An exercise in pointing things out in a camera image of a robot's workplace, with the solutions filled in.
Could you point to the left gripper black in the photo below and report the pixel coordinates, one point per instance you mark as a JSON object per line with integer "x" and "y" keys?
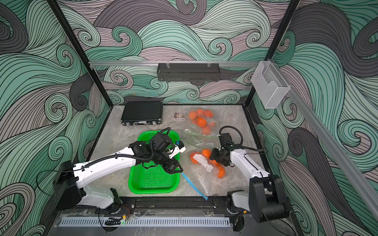
{"x": 172, "y": 166}

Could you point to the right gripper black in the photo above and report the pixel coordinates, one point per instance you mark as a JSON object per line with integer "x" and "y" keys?
{"x": 214, "y": 155}

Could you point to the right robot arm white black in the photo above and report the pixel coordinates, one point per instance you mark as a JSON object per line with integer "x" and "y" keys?
{"x": 266, "y": 199}

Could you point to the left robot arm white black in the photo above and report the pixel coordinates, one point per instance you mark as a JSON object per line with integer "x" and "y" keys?
{"x": 71, "y": 183}

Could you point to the green-zip bag of oranges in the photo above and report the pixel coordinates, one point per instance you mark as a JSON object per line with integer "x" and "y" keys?
{"x": 202, "y": 128}

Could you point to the small card box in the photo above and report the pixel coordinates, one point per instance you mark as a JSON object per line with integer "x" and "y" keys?
{"x": 179, "y": 116}

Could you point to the black hard case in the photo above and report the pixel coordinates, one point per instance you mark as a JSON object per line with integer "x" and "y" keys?
{"x": 142, "y": 113}

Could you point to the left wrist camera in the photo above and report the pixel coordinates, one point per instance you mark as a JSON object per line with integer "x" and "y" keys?
{"x": 179, "y": 147}

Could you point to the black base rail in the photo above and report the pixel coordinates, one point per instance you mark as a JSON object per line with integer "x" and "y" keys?
{"x": 217, "y": 204}

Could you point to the clear acrylic wall holder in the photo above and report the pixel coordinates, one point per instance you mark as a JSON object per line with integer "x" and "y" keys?
{"x": 270, "y": 84}

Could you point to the black wall tray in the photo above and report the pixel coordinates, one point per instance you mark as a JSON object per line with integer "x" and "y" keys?
{"x": 188, "y": 73}

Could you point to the aluminium wall rail back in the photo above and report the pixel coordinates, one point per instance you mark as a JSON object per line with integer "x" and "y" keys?
{"x": 168, "y": 63}

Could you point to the aluminium wall rail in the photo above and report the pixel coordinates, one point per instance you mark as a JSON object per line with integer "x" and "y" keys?
{"x": 168, "y": 63}
{"x": 360, "y": 183}

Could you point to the white slotted cable duct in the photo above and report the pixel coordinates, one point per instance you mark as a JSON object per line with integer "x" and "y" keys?
{"x": 146, "y": 222}

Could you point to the aluminium wall rail right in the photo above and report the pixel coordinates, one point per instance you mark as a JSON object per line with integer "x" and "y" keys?
{"x": 360, "y": 183}

